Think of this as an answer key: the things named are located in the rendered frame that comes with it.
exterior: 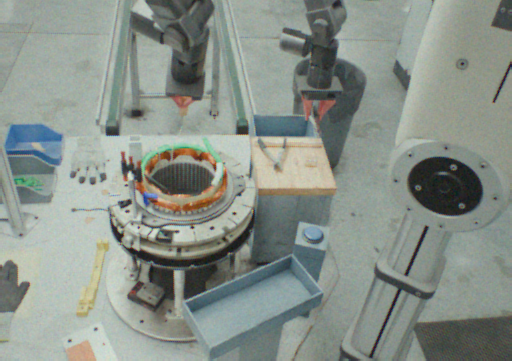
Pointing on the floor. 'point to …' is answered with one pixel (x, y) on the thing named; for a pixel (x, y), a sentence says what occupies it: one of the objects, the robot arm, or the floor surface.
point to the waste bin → (334, 134)
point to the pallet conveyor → (110, 118)
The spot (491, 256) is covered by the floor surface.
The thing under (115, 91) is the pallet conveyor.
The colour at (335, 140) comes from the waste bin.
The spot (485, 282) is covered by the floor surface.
